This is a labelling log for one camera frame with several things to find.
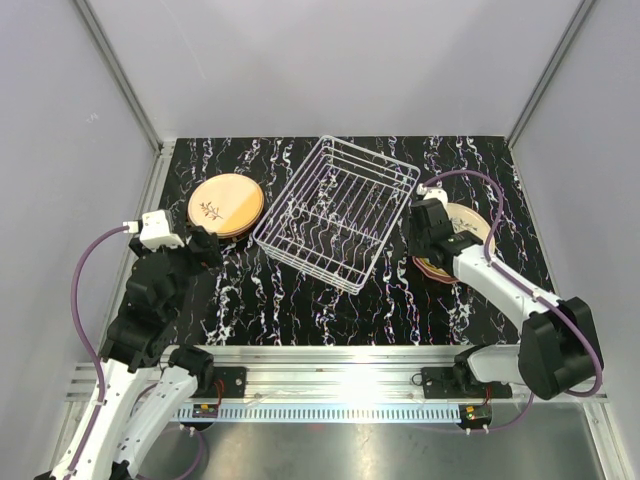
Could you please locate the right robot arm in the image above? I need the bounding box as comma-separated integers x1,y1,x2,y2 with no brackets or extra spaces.
408,198,604,400

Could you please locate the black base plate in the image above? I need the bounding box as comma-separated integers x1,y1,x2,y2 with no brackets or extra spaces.
193,366,248,399
418,367,513,401

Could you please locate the left aluminium frame post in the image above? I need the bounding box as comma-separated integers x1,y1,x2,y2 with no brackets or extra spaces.
74,0,176,157

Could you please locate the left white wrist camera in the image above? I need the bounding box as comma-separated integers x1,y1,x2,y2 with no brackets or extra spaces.
122,210,185,252

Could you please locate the white wire dish rack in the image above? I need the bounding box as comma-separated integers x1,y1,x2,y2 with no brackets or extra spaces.
252,135,420,295

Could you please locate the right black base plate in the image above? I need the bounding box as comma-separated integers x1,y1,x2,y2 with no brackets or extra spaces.
418,367,513,401

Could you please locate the pink scalloped plate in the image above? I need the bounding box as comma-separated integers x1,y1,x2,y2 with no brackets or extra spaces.
411,257,459,285

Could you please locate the aluminium mounting rail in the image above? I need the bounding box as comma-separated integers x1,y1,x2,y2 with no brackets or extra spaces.
64,344,609,401

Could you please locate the orange cream branch plate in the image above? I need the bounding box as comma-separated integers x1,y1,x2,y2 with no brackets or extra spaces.
187,173,265,239

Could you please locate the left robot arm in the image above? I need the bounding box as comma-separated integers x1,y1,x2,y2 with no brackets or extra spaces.
42,221,222,479

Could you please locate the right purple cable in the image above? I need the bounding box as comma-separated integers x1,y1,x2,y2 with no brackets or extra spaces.
424,169,604,397

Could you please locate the black marble pattern mat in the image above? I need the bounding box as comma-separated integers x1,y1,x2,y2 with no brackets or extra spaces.
159,136,553,346

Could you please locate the right aluminium frame post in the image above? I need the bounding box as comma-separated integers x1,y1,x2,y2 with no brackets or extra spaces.
505,0,601,150

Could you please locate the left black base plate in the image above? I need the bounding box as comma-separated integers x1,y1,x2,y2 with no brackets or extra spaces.
193,366,248,399

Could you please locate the aluminium frame post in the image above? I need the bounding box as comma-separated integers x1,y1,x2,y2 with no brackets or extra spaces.
505,0,601,150
74,0,176,157

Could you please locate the white slotted cable duct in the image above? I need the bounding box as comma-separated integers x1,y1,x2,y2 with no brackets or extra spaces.
172,403,461,424

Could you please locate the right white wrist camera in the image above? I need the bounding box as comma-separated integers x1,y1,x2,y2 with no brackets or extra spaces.
416,184,449,208

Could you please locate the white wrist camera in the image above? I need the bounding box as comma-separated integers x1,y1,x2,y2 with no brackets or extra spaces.
416,184,449,208
122,210,185,252

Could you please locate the blue cream branch plate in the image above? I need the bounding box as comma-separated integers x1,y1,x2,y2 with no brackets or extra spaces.
445,203,496,261

